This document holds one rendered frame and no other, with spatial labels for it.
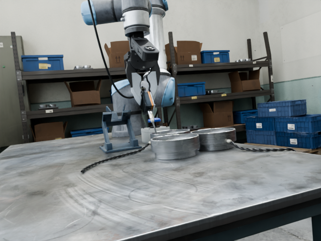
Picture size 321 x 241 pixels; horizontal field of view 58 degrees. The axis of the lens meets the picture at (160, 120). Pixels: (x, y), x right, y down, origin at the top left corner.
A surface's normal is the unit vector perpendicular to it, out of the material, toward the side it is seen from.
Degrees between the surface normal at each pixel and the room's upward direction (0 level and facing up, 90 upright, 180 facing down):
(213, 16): 90
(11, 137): 90
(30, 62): 90
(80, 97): 82
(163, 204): 0
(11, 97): 90
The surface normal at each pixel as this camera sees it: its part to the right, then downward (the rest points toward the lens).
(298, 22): -0.93, 0.11
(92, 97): 0.39, -0.11
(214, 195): -0.10, -0.99
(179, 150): 0.10, 0.04
